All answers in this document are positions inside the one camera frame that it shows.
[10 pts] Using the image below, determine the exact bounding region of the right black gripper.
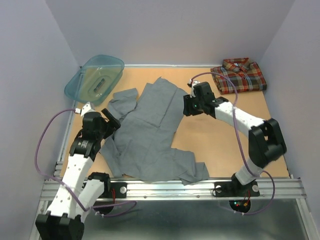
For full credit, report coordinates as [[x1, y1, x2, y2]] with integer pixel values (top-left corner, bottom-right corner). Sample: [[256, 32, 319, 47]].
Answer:
[[182, 93, 205, 117]]

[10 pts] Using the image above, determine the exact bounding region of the grey long sleeve shirt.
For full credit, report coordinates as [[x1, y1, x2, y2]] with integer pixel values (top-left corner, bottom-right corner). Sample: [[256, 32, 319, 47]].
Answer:
[[100, 77, 210, 185]]

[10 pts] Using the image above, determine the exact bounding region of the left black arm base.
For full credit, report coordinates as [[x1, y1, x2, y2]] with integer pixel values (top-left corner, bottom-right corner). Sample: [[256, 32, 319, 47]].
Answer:
[[85, 172, 127, 200]]

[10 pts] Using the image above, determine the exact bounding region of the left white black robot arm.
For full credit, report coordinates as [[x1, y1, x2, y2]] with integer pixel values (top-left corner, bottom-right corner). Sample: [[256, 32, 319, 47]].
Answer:
[[35, 103, 121, 240]]

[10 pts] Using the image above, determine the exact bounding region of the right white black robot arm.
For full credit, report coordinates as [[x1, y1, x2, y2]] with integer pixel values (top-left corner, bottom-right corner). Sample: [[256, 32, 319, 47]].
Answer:
[[183, 81, 287, 195]]

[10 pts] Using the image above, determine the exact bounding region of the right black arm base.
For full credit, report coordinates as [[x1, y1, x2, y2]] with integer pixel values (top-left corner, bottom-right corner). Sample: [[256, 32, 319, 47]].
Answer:
[[212, 173, 260, 198]]

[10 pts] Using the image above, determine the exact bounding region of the teal transparent plastic bin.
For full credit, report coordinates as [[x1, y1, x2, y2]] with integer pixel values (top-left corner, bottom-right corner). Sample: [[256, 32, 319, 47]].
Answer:
[[64, 54, 125, 106]]

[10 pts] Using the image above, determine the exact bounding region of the folded plaid flannel shirt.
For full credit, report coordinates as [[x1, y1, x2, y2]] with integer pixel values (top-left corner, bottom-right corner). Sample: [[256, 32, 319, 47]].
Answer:
[[210, 57, 267, 95]]

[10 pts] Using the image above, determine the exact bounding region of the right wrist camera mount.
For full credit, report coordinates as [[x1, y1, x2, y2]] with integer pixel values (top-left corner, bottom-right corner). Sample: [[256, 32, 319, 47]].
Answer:
[[187, 79, 200, 98]]

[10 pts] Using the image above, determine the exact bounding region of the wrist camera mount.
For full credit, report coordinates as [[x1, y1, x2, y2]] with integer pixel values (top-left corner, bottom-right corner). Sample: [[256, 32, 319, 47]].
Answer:
[[74, 102, 95, 117], [187, 79, 200, 98]]

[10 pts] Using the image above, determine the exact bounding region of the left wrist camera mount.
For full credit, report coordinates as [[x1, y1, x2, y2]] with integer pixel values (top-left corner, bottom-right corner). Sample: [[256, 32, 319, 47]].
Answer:
[[74, 102, 95, 117]]

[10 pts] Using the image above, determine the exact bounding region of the aluminium rail frame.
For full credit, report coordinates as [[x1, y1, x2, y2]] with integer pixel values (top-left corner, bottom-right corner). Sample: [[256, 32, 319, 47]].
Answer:
[[54, 64, 320, 240]]

